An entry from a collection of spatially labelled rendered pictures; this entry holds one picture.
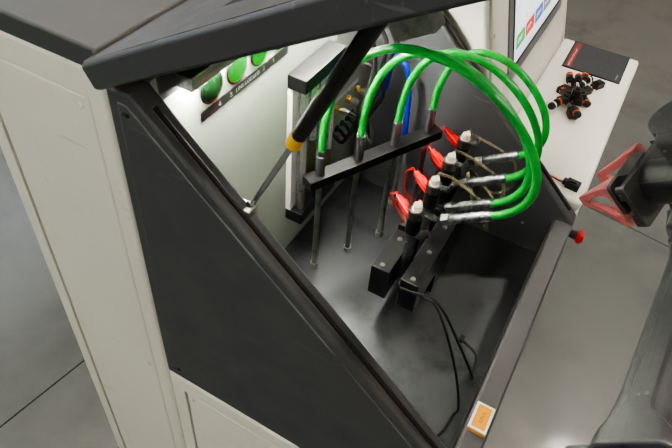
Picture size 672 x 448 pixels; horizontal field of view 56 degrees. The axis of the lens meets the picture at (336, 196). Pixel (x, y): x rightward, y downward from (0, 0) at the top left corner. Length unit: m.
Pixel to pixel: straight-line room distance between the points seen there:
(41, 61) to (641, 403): 0.76
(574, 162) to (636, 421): 1.10
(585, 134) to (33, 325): 1.87
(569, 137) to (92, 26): 1.15
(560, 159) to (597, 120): 0.21
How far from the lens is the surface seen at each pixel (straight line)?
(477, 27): 1.31
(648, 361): 0.56
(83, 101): 0.88
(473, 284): 1.42
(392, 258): 1.23
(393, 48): 0.96
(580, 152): 1.60
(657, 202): 0.87
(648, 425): 0.51
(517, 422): 2.25
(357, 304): 1.33
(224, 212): 0.81
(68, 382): 2.29
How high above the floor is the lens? 1.90
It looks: 44 degrees down
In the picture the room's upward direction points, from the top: 5 degrees clockwise
